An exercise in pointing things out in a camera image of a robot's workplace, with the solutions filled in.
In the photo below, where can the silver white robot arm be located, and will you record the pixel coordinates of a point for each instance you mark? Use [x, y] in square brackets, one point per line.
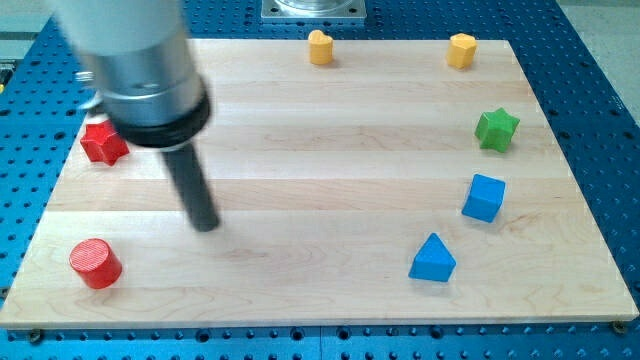
[138, 53]

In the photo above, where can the light wooden board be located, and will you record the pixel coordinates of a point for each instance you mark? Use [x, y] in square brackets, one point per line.
[328, 180]

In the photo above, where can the blue cube block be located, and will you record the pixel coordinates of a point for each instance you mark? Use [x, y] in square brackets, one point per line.
[484, 199]

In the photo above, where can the yellow heart block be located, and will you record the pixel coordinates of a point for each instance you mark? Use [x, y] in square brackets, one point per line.
[320, 48]

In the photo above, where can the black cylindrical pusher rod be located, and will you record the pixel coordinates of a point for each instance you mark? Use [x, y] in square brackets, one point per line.
[187, 175]

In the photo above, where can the blue triangle block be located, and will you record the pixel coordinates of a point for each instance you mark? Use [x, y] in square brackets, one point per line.
[433, 261]

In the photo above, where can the green star block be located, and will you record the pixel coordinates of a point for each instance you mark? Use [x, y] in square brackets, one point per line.
[495, 130]

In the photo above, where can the yellow hexagon block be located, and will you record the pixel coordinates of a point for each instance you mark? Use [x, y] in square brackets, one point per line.
[461, 51]

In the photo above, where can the red star block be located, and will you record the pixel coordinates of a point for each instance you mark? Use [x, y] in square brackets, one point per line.
[102, 143]

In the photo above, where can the red cylinder block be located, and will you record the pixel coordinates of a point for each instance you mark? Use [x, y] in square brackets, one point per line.
[95, 262]

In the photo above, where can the blue perforated table plate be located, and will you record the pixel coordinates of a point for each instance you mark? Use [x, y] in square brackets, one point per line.
[599, 137]

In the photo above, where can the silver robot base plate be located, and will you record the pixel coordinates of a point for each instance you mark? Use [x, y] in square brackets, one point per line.
[313, 9]

